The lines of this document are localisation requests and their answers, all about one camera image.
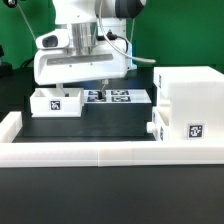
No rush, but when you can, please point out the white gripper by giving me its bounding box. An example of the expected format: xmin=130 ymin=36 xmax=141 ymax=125
xmin=34 ymin=29 xmax=128 ymax=101

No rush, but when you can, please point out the white drawer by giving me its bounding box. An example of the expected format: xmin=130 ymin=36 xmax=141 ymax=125
xmin=30 ymin=88 xmax=84 ymax=117
xmin=146 ymin=107 xmax=170 ymax=141

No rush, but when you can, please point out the white front drawer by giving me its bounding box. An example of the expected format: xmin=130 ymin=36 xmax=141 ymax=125
xmin=146 ymin=107 xmax=170 ymax=141

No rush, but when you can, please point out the white drawer cabinet box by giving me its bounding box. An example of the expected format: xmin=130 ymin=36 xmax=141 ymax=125
xmin=153 ymin=66 xmax=224 ymax=141

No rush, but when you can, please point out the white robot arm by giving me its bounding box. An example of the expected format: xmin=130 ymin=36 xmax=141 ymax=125
xmin=34 ymin=0 xmax=146 ymax=85

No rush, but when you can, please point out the marker tag sheet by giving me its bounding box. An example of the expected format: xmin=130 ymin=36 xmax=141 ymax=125
xmin=84 ymin=89 xmax=151 ymax=104

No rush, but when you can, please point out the black device at left edge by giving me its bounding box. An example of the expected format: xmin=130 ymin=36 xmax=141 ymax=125
xmin=0 ymin=45 xmax=13 ymax=77

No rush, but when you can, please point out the black cable bundle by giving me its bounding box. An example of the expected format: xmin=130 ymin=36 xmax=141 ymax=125
xmin=19 ymin=56 xmax=38 ymax=69

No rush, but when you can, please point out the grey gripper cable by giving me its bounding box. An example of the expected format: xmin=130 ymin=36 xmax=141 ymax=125
xmin=95 ymin=0 xmax=157 ymax=65

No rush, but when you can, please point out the white U-shaped border frame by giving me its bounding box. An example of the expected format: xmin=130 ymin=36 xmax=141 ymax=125
xmin=0 ymin=112 xmax=224 ymax=168

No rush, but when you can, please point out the white thin cable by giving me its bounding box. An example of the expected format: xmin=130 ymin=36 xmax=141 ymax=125
xmin=15 ymin=2 xmax=38 ymax=43

